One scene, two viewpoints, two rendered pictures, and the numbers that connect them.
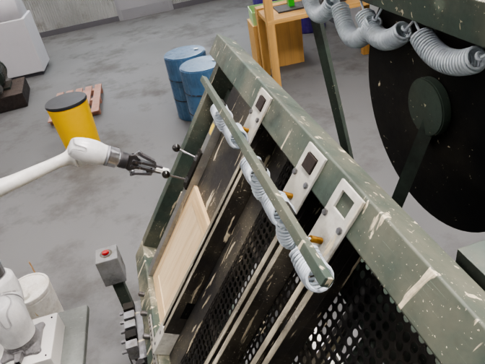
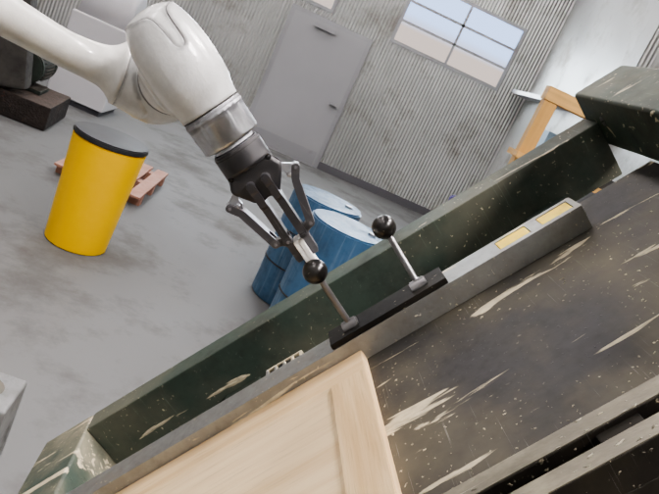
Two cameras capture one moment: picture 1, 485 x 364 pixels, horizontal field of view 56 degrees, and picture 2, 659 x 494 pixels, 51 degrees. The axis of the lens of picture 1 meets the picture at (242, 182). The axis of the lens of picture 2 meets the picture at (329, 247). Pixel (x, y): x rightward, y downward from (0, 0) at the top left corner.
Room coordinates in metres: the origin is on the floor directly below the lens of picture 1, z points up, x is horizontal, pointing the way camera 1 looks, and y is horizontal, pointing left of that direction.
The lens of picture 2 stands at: (0.82, 0.35, 1.73)
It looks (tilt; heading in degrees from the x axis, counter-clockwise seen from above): 14 degrees down; 359
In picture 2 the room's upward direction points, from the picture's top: 25 degrees clockwise
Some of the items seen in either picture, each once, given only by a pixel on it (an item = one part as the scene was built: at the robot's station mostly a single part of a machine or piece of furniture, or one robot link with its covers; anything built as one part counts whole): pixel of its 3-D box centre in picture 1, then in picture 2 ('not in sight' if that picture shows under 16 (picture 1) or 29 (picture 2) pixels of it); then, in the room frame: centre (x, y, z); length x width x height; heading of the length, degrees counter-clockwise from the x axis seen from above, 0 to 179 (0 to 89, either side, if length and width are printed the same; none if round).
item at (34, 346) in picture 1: (20, 342); not in sight; (1.46, 1.15, 0.88); 0.22 x 0.18 x 0.06; 8
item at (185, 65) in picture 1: (199, 89); (315, 264); (5.32, 0.31, 0.42); 1.08 x 0.66 x 0.83; 7
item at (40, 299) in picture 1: (35, 300); not in sight; (2.41, 1.61, 0.24); 0.32 x 0.30 x 0.47; 7
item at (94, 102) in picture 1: (77, 104); (115, 173); (6.56, 2.21, 0.05); 1.12 x 0.75 x 0.10; 5
